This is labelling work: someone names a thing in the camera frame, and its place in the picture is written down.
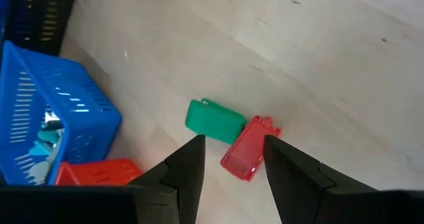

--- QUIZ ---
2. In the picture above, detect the dark grey chrome staple remover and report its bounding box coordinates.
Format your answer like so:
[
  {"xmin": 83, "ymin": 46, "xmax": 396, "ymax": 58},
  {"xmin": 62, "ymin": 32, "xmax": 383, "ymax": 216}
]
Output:
[{"xmin": 44, "ymin": 110, "xmax": 62, "ymax": 125}]

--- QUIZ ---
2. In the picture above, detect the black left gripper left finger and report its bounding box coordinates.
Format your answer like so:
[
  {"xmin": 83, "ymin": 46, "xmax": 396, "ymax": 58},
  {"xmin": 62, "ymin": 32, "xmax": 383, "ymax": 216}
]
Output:
[{"xmin": 0, "ymin": 134, "xmax": 206, "ymax": 224}]

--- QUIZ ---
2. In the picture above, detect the green mini stapler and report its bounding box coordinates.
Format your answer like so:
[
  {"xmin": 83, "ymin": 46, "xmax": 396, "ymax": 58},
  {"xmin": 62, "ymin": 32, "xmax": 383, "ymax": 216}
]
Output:
[{"xmin": 184, "ymin": 97, "xmax": 248, "ymax": 146}]

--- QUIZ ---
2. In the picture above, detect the black plastic basket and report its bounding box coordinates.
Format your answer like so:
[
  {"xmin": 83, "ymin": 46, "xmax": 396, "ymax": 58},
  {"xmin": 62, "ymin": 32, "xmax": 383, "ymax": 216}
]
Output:
[{"xmin": 5, "ymin": 0, "xmax": 81, "ymax": 57}]

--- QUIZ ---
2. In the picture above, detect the blue plastic basket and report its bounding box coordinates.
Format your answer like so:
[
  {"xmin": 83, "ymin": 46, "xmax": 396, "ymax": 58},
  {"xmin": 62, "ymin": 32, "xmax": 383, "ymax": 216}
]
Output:
[{"xmin": 0, "ymin": 40, "xmax": 123, "ymax": 187}]

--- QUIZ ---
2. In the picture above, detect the grey-green staple remover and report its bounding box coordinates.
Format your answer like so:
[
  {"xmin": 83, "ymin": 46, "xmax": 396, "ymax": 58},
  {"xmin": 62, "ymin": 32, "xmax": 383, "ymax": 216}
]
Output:
[{"xmin": 26, "ymin": 159, "xmax": 54, "ymax": 185}]

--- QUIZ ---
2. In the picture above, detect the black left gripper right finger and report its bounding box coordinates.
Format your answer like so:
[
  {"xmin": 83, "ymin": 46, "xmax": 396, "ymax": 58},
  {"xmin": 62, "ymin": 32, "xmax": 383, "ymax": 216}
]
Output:
[{"xmin": 264, "ymin": 135, "xmax": 424, "ymax": 224}]

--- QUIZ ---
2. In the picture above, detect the red plastic basket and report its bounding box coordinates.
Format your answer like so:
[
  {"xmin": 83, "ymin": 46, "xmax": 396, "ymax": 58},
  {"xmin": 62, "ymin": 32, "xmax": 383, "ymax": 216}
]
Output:
[{"xmin": 54, "ymin": 158, "xmax": 143, "ymax": 187}]

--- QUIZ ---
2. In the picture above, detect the red mini stapler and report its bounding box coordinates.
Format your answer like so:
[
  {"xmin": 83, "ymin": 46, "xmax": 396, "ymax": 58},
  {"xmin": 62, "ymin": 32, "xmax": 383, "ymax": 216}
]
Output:
[{"xmin": 219, "ymin": 115, "xmax": 282, "ymax": 182}]

